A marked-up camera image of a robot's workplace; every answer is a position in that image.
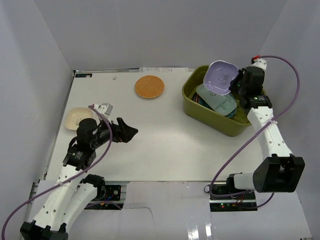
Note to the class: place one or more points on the teal scalloped plate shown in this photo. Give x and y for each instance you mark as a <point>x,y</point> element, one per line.
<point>230,115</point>

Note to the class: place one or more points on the cream panda square dish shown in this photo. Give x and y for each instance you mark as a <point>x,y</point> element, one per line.
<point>75,115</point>

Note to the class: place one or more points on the olive green plastic bin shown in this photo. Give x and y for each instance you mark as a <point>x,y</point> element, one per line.
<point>231,127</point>

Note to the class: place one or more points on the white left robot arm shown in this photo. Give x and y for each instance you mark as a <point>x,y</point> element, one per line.
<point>75,187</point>

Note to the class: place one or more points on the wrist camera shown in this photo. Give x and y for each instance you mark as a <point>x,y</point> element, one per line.
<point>104,109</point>
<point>259,62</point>

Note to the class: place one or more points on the mint green divided tray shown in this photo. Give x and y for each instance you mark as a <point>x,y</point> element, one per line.
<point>221,104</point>

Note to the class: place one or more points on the white papers at back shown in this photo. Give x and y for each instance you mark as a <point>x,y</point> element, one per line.
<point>166,69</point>

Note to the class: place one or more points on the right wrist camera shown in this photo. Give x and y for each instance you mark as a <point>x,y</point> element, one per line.
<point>259,62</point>

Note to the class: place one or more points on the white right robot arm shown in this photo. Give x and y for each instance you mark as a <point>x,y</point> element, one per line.
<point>280,170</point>

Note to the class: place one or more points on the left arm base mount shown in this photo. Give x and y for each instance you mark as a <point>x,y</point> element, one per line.
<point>111,197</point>

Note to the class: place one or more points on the purple square dish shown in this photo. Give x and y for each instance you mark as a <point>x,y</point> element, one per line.
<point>218,77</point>

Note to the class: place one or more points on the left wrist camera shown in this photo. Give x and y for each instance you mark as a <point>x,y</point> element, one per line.
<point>104,109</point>

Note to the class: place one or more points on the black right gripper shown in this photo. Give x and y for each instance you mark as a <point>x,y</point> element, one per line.
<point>239,75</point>

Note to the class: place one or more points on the orange woven round plate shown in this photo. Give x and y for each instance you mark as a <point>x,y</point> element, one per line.
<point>149,87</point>

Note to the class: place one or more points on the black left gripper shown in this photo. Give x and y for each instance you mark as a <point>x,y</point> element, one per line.
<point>119,130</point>

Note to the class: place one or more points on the dark striped rim plate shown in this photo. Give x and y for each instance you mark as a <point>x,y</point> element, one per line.
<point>195,96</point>

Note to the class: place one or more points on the red and teal plate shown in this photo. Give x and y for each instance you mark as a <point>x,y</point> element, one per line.
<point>200,101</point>

